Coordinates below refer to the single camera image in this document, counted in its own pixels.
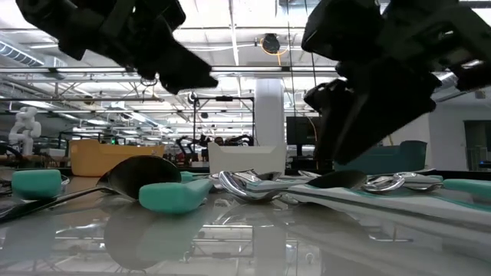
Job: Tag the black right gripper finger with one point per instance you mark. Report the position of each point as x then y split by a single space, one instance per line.
330 103
383 107

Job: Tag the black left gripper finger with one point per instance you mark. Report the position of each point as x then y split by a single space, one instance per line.
180 73

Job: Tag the black monitor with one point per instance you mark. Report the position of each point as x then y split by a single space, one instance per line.
301 130

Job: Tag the dark teal plastic bin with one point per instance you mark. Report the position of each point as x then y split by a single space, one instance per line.
403 157

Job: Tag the white round pillar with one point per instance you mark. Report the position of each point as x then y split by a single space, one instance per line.
268 111

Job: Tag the person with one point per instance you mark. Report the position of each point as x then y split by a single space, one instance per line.
218 141

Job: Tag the white plastic bin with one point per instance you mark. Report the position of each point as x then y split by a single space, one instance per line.
245 159

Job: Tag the orange plastic bin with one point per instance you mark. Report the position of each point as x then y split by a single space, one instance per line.
96 159

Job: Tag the black metal rig frame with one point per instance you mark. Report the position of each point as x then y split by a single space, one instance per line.
224 98

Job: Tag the silver ventilation duct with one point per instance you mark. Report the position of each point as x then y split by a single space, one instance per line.
19 55

